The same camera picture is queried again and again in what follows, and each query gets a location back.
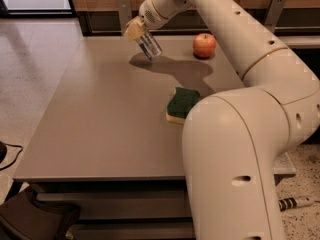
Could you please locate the black white striped cable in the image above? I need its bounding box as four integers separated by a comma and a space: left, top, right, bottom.
278, 195, 316, 212

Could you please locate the right metal wall bracket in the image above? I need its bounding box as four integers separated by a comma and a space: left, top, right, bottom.
263, 0, 287, 32

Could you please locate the grey lower drawer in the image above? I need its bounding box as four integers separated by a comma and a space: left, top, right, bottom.
69, 219, 196, 240

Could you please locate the silver blue redbull can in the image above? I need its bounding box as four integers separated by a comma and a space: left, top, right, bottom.
136, 31, 162, 61

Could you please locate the metal wall bracket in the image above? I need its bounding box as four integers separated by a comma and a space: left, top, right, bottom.
116, 0, 132, 33
263, 0, 287, 32

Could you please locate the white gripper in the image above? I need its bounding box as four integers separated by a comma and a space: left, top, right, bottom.
124, 0, 167, 41

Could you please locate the left metal wall bracket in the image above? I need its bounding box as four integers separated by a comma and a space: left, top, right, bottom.
116, 0, 132, 33

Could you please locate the grey drawer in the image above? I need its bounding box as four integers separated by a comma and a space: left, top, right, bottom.
37, 190, 191, 220
69, 219, 196, 240

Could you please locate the grey upper drawer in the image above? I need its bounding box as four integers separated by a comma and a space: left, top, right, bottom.
37, 190, 191, 220

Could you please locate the red apple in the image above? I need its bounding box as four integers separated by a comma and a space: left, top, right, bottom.
193, 33, 216, 59

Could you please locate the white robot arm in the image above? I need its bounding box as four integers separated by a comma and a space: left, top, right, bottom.
125, 0, 320, 240

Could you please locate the green yellow sponge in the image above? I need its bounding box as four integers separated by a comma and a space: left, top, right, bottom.
166, 87, 200, 125

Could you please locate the dark brown bag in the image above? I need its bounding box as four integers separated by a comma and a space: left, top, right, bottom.
0, 187, 80, 240

